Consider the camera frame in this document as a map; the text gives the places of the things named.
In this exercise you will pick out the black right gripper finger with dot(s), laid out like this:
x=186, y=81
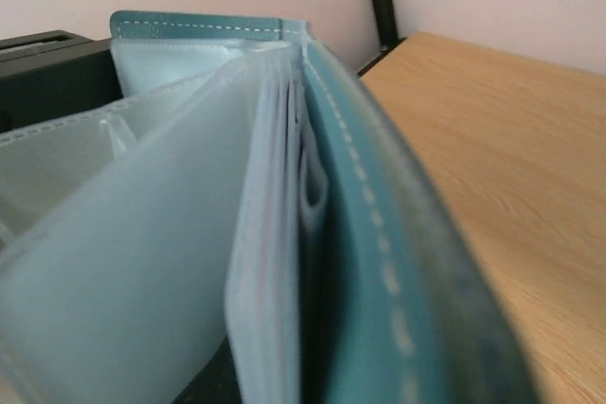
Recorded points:
x=216, y=384

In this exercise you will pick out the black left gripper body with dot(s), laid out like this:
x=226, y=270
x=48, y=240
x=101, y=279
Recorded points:
x=53, y=74

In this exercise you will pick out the teal card holder wallet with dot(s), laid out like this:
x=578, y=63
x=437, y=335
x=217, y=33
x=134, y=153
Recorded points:
x=245, y=188

